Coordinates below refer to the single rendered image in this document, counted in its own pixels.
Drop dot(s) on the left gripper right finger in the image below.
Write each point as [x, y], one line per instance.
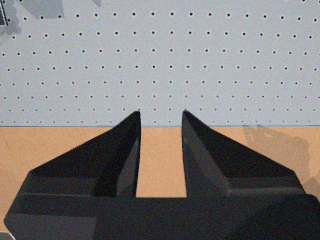
[230, 168]

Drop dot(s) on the grey flat base plate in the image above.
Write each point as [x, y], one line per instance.
[91, 63]

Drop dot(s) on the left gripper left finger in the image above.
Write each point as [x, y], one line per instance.
[94, 166]

